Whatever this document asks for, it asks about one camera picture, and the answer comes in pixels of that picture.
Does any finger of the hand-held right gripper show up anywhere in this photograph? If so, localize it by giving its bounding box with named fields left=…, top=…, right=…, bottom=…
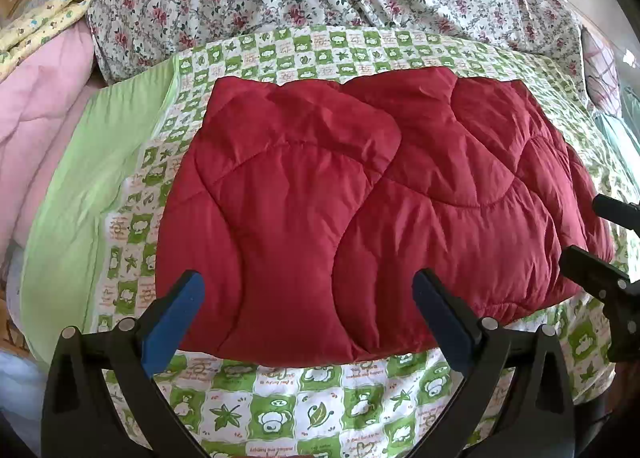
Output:
left=592, top=194, right=640, bottom=233
left=559, top=245, right=640, bottom=364

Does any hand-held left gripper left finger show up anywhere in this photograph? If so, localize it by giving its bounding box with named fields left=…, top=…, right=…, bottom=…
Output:
left=41, top=270, right=207, bottom=458

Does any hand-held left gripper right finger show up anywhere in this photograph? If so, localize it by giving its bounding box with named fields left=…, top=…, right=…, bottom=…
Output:
left=412, top=268, right=576, bottom=458

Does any red quilted jacket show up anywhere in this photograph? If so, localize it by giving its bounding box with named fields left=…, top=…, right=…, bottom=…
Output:
left=156, top=66, right=615, bottom=369

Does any light green cloth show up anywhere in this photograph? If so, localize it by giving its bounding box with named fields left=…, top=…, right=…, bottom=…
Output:
left=592, top=88, right=640, bottom=173

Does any pink plaid cloth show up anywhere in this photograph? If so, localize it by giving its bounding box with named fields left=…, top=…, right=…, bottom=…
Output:
left=580, top=25, right=624, bottom=113

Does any green checked printed blanket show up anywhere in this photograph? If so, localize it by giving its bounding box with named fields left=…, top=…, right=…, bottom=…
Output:
left=20, top=25, right=640, bottom=458

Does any pale blue cloth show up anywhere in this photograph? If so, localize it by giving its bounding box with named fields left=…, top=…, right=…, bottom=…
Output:
left=0, top=350, right=47, bottom=444

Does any pink quilt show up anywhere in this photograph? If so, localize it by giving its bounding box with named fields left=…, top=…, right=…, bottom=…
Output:
left=0, top=20, right=98, bottom=259

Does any yellow printed cloth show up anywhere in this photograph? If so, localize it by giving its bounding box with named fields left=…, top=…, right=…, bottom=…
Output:
left=0, top=0, right=106, bottom=81

